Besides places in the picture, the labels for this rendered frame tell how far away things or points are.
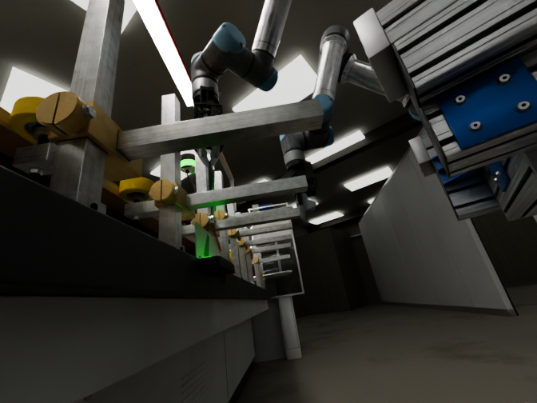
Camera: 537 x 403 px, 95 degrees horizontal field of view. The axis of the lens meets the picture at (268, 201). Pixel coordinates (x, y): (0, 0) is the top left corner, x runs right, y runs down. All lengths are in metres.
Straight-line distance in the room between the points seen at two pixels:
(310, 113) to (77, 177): 0.29
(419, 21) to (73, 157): 0.48
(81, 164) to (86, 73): 0.15
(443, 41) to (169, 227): 0.54
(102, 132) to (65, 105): 0.04
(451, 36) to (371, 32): 0.11
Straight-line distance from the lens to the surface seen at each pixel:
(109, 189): 0.68
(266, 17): 0.88
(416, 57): 0.44
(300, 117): 0.36
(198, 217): 0.79
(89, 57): 0.48
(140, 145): 0.39
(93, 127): 0.38
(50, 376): 0.34
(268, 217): 0.81
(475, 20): 0.45
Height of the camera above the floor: 0.58
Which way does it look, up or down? 22 degrees up
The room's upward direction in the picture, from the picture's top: 9 degrees counter-clockwise
